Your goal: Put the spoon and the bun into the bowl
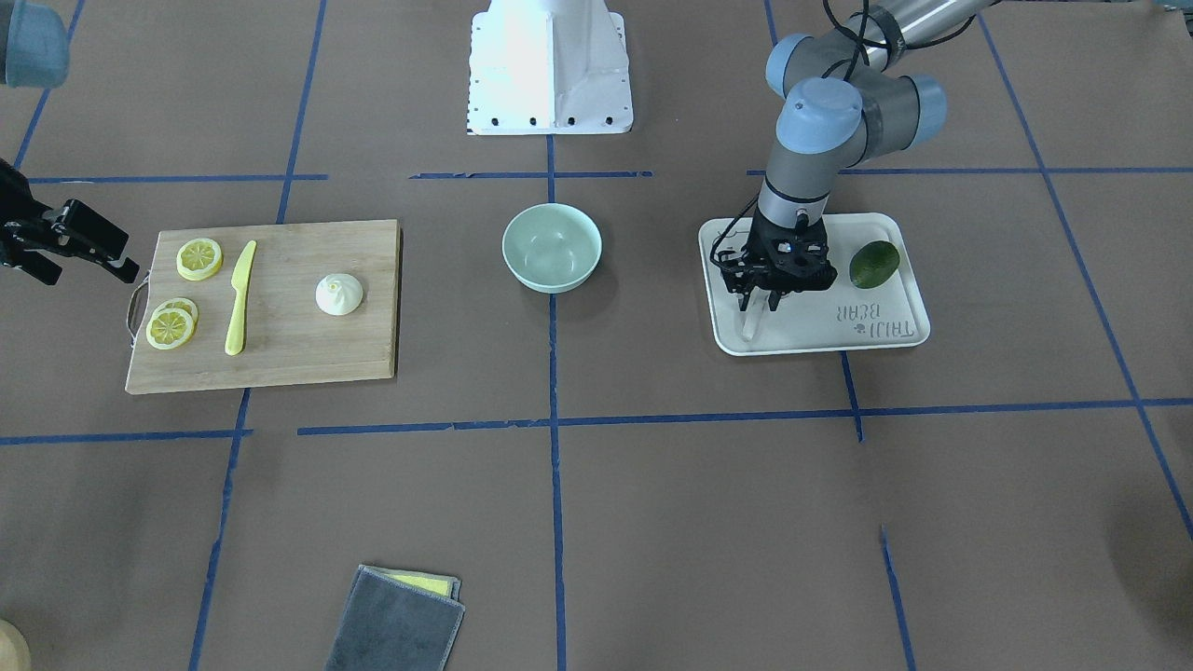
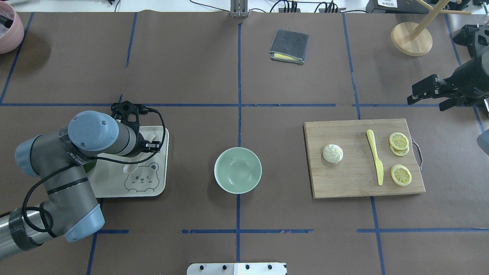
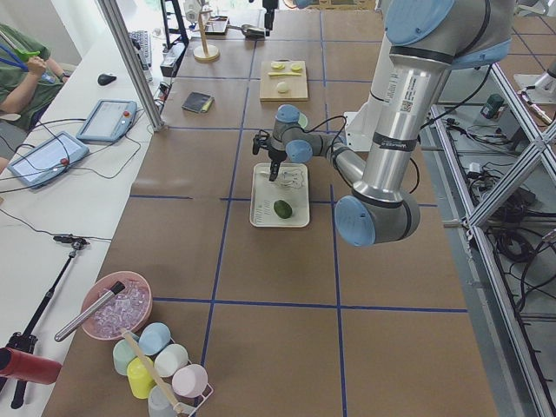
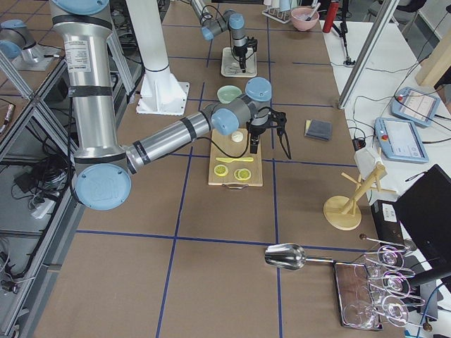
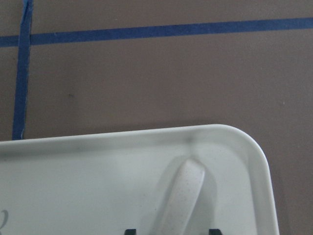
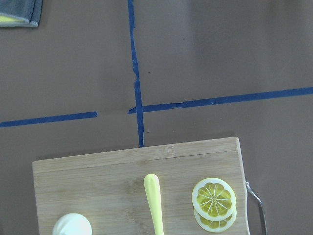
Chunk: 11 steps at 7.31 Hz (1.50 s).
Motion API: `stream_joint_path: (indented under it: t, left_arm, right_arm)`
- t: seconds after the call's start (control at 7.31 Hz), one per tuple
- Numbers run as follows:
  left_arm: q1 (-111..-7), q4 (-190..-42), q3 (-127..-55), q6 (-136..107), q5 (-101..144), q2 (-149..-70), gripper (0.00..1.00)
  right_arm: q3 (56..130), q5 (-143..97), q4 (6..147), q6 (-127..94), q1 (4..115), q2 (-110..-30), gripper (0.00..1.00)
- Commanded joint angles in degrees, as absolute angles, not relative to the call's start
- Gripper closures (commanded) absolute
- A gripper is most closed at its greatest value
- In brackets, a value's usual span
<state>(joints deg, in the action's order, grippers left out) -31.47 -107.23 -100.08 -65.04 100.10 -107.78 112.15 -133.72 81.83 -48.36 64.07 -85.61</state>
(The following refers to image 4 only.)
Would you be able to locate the teach pendant near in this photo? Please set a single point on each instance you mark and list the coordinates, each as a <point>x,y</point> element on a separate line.
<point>399,140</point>

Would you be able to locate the pink ice bowl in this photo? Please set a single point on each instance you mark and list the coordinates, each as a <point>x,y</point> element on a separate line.
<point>303,18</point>

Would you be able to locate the yellow plastic knife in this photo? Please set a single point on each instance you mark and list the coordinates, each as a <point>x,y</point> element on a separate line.
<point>230,160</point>

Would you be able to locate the aluminium camera post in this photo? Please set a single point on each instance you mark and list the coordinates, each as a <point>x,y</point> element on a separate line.
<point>382,19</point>

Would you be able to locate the black tripod stick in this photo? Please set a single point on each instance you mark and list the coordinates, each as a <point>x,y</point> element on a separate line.
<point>342,31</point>

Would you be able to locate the green bowl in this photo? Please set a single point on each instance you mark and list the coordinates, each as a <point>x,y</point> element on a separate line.
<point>228,93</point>

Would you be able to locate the black glass rack tray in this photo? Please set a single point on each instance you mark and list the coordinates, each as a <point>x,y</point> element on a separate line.
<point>351,286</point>

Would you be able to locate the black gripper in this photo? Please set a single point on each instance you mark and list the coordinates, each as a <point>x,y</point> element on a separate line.
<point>255,129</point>
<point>240,52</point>

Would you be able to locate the red bottle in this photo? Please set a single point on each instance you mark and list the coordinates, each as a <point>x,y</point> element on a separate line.
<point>330,16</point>

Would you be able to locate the wine glass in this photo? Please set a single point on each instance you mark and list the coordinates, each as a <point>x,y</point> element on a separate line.
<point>390,256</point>

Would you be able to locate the cup rack with cups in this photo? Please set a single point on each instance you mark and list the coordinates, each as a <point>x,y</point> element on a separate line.
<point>279,10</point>

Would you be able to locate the teach pendant far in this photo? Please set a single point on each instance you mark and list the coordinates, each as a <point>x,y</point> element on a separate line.
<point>416,106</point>

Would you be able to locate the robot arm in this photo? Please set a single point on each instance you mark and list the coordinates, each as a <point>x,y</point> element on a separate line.
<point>103,167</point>
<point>214,23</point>

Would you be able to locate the lemon slice single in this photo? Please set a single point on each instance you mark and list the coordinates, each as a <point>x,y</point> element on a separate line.
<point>221,170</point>

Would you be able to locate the white steamed bun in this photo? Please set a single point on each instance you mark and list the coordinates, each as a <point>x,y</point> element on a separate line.
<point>237,136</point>

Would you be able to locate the wooden mug tree stand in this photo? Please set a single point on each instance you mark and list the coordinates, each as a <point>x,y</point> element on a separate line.
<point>342,212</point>

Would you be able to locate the beige bear tray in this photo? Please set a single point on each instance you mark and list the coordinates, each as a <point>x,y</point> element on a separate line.
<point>230,66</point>

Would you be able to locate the teach pendant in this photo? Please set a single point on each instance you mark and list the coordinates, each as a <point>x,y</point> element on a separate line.
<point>399,140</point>
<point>416,106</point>

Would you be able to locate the wooden cutting board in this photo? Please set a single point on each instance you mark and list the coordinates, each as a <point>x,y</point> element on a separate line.
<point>223,146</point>

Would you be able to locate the black laptop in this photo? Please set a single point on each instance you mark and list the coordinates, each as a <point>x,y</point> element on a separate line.
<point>424,211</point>

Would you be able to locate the grey folded cloth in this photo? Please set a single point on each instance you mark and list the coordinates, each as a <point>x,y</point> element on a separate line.
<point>318,129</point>

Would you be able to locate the steel scoop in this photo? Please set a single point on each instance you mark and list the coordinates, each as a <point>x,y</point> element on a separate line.
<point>291,256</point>

